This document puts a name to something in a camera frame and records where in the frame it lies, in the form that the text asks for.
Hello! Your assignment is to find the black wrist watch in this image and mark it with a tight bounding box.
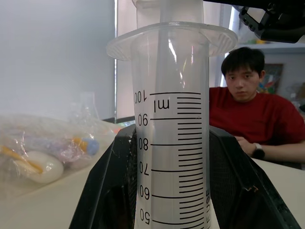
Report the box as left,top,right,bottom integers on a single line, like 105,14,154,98
252,142,266,160

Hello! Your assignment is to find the blue ball with orange stem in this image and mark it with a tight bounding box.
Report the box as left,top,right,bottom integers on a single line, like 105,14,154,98
72,136,100,156

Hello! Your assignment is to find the clear plastic bag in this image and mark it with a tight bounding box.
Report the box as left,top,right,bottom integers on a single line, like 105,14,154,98
0,112,118,200

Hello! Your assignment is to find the white egg-shaped toy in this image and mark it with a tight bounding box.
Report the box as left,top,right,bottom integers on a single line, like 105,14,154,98
25,150,65,184

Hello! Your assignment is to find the colourful framed picture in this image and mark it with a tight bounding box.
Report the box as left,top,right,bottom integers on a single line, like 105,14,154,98
257,63,285,94

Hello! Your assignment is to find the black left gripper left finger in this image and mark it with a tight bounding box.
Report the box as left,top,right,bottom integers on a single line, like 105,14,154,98
68,125,138,229

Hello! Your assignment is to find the large clear plastic syringe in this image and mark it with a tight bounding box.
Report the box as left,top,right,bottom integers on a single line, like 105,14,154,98
106,0,239,229

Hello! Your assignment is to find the person's left hand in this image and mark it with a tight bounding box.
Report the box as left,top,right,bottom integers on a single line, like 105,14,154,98
234,135,257,157

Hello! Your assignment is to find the person in red t-shirt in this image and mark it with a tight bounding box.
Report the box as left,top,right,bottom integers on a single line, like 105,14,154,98
209,46,305,167

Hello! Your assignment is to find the clear glass conical flask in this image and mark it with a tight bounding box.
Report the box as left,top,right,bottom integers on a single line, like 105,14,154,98
78,91,100,121

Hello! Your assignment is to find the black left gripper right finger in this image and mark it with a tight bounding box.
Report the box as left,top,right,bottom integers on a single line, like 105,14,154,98
209,125,302,229

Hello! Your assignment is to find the yellow orange stick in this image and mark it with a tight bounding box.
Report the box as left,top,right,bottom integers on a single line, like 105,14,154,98
0,145,44,174

